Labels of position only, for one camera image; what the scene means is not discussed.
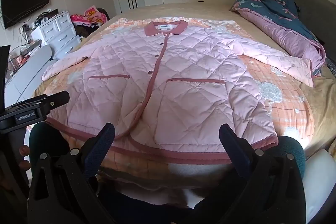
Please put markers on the pink printed cloth pile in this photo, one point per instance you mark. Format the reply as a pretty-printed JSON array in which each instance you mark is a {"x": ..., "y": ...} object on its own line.
[{"x": 90, "y": 16}]

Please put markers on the black wall television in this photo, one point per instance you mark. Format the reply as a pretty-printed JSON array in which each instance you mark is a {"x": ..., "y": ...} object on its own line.
[{"x": 23, "y": 3}]

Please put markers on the dark clothes pile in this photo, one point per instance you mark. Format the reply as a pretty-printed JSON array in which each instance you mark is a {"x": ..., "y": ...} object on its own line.
[{"x": 88, "y": 29}]

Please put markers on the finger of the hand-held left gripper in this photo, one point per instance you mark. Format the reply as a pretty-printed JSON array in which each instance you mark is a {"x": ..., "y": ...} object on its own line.
[{"x": 57, "y": 99}]

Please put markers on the white drawer chest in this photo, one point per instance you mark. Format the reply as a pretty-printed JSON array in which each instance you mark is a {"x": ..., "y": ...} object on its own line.
[{"x": 57, "y": 35}]

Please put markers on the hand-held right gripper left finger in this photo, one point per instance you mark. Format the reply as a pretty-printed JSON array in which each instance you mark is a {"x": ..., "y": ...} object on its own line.
[{"x": 103, "y": 139}]

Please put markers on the grey headboard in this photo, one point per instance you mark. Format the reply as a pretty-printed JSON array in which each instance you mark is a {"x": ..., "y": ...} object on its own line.
[{"x": 315, "y": 3}]

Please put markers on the white curved furniture panel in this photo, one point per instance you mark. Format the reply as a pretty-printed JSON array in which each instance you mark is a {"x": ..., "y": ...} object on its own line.
[{"x": 29, "y": 71}]

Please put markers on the person's left hand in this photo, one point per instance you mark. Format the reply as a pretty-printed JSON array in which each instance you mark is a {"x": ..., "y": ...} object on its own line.
[{"x": 25, "y": 158}]

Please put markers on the orange plaid blanket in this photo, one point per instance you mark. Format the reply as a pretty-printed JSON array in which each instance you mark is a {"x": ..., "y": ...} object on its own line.
[{"x": 288, "y": 98}]

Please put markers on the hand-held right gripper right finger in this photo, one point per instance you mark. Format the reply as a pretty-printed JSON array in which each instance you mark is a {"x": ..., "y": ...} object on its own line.
[{"x": 233, "y": 142}]

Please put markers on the blue floral duvet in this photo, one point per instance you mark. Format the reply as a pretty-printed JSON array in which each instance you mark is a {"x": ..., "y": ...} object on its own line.
[{"x": 275, "y": 22}]

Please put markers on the bed with beige sheet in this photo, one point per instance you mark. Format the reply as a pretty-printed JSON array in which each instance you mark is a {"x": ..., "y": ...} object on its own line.
[{"x": 210, "y": 10}]

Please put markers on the pink quilted jacket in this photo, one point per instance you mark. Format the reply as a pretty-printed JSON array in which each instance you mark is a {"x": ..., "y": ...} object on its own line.
[{"x": 183, "y": 69}]

